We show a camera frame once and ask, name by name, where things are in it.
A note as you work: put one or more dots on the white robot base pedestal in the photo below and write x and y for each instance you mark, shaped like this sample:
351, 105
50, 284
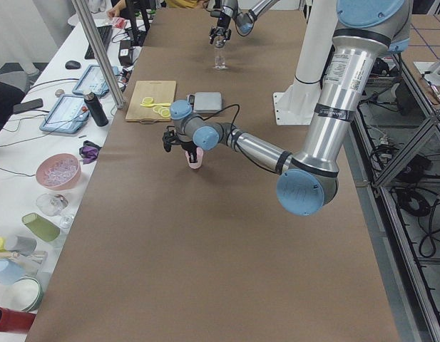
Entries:
296, 105

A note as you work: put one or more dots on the silver kitchen scale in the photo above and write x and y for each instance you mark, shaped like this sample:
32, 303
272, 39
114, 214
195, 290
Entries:
205, 102

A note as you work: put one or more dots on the glass sauce bottle metal spout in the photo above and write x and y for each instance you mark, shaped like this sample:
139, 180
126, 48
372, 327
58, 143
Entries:
219, 49

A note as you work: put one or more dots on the red cylinder cup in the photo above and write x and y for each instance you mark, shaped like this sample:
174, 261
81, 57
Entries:
12, 321

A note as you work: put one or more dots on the blue teach pendant near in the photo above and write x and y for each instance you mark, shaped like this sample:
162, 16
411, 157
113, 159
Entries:
67, 116

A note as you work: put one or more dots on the black thermos bottle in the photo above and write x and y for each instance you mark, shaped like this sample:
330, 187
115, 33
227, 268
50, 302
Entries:
95, 108

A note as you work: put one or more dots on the white green bowl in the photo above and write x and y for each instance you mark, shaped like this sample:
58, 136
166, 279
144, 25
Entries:
24, 295

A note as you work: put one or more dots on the wine glass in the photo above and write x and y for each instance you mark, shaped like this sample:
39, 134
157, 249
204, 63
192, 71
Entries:
54, 205

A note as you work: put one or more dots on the grey cup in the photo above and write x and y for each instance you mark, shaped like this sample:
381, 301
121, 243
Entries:
23, 245

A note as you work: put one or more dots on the pink plastic cup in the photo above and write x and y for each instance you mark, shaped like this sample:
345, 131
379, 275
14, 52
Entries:
198, 164

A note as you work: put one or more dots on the wooden cutting board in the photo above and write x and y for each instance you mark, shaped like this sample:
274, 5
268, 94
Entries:
161, 91

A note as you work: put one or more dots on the blue teach pendant far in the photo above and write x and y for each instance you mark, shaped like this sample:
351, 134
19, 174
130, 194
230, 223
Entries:
92, 79

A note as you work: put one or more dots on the pink bowl with ice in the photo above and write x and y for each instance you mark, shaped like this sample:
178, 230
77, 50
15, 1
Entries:
59, 172

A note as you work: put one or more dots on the aluminium frame post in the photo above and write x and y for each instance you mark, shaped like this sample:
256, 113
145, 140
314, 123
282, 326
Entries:
99, 50

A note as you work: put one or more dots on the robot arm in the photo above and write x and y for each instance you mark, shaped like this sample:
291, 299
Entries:
342, 41
227, 12

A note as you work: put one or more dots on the green plastic cup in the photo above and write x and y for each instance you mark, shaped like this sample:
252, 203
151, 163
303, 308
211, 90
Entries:
41, 227

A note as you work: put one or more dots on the lemon slice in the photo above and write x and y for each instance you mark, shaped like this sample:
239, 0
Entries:
147, 101
157, 109
164, 113

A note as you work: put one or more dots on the blue teach pendant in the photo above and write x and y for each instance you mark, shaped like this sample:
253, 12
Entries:
67, 116
92, 79

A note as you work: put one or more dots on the black computer mouse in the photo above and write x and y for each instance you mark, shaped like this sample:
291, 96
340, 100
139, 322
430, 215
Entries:
72, 65

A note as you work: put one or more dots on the light blue cup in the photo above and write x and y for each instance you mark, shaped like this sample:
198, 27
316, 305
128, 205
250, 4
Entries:
10, 271

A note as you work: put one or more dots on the black power box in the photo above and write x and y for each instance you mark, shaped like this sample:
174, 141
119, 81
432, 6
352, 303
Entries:
125, 53

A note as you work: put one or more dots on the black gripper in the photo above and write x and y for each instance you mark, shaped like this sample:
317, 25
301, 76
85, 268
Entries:
187, 146
222, 21

